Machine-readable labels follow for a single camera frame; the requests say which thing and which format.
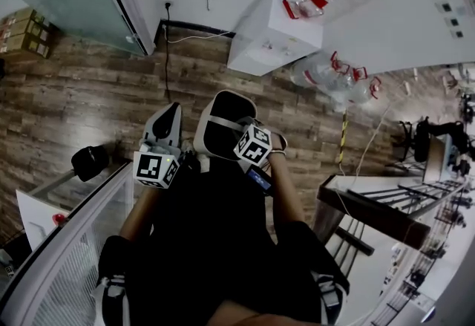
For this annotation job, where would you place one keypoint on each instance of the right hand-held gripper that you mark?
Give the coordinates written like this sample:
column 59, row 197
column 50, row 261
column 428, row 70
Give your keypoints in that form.
column 254, row 146

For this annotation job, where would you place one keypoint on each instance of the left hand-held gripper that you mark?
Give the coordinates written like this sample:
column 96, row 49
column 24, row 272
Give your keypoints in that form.
column 154, row 168

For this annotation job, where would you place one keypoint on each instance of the white two-compartment bin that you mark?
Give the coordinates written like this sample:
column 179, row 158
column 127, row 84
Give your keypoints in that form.
column 206, row 140

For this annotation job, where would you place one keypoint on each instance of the person's left forearm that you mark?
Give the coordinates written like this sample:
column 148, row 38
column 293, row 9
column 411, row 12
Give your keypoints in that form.
column 139, row 213

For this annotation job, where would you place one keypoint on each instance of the person's right forearm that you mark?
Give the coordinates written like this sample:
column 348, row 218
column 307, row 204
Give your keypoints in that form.
column 284, row 191

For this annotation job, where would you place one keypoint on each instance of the person's right hand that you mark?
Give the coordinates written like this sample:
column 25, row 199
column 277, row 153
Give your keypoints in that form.
column 279, row 142

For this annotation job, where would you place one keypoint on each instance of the black bag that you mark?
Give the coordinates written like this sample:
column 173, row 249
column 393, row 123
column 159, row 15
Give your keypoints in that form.
column 91, row 163

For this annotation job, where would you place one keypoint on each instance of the yellow-black striped strip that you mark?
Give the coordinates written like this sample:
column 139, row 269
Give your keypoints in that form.
column 343, row 139

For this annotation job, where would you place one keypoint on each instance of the empty clear water bottle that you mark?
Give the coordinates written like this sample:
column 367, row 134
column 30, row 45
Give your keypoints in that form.
column 356, row 92
column 319, row 74

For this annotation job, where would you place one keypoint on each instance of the person's black clothing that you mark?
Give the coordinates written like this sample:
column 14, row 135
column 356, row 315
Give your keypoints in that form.
column 208, row 243

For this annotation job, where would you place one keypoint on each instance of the white water dispenser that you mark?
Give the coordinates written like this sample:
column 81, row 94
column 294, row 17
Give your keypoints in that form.
column 289, row 35

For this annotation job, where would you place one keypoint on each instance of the red button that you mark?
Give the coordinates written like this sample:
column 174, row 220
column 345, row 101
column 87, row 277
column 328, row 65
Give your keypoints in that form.
column 58, row 218

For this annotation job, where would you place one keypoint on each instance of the white board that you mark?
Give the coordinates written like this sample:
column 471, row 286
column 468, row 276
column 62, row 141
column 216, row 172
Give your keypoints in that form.
column 37, row 217

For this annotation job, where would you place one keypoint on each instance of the cardboard box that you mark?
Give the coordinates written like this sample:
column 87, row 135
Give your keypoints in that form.
column 26, row 14
column 22, row 44
column 22, row 27

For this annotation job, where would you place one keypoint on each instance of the black chair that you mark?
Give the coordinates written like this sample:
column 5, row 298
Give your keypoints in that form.
column 421, row 142

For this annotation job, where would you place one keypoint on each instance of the white glass railing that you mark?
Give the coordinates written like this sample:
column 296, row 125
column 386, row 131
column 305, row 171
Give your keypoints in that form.
column 55, row 261

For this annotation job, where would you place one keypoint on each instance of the brown wooden panel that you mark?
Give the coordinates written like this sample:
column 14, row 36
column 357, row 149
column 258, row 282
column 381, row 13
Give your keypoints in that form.
column 436, row 161

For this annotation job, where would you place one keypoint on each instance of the wall switch panel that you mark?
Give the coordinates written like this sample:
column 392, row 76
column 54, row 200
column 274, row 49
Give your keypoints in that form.
column 444, row 7
column 458, row 34
column 453, row 22

